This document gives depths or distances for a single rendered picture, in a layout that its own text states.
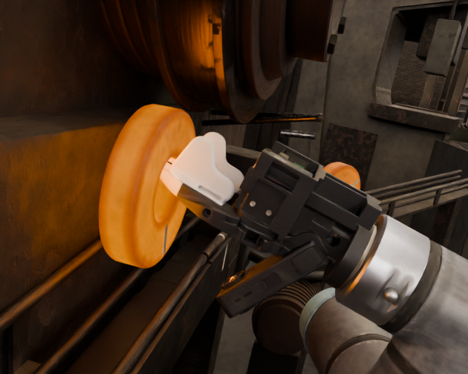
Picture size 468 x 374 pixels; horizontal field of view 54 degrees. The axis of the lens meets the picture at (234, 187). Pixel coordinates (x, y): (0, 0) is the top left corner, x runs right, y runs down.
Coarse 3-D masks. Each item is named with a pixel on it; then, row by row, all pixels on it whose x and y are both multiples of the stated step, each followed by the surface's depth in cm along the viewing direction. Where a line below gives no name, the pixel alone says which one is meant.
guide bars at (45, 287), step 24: (192, 216) 76; (96, 240) 48; (72, 264) 43; (48, 288) 40; (120, 288) 51; (24, 312) 37; (96, 312) 47; (24, 336) 39; (72, 336) 43; (24, 360) 40; (48, 360) 40
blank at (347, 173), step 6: (336, 162) 105; (324, 168) 103; (330, 168) 102; (336, 168) 102; (342, 168) 102; (348, 168) 104; (354, 168) 106; (336, 174) 101; (342, 174) 103; (348, 174) 105; (354, 174) 106; (348, 180) 105; (354, 180) 107; (354, 186) 108
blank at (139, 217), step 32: (128, 128) 39; (160, 128) 40; (192, 128) 48; (128, 160) 38; (160, 160) 41; (128, 192) 38; (160, 192) 49; (128, 224) 38; (160, 224) 45; (128, 256) 41; (160, 256) 47
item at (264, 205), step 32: (288, 160) 41; (256, 192) 40; (288, 192) 38; (320, 192) 41; (352, 192) 40; (256, 224) 40; (288, 224) 39; (320, 224) 41; (352, 224) 39; (352, 256) 38
